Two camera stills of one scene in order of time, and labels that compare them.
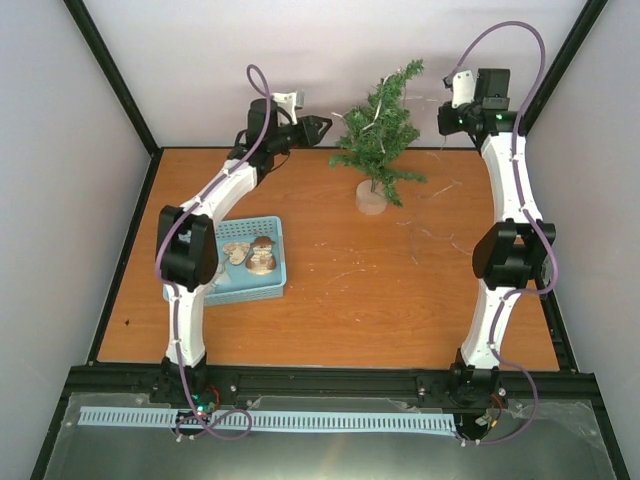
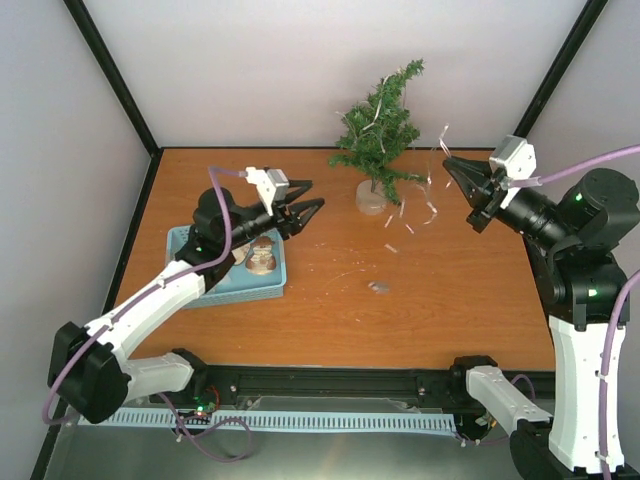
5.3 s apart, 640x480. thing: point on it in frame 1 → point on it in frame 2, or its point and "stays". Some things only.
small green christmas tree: [375, 136] stays
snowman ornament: [261, 260] stays
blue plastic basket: [251, 260] stays
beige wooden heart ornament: [237, 251] stays
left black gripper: [308, 131] → [293, 221]
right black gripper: [445, 127] → [481, 195]
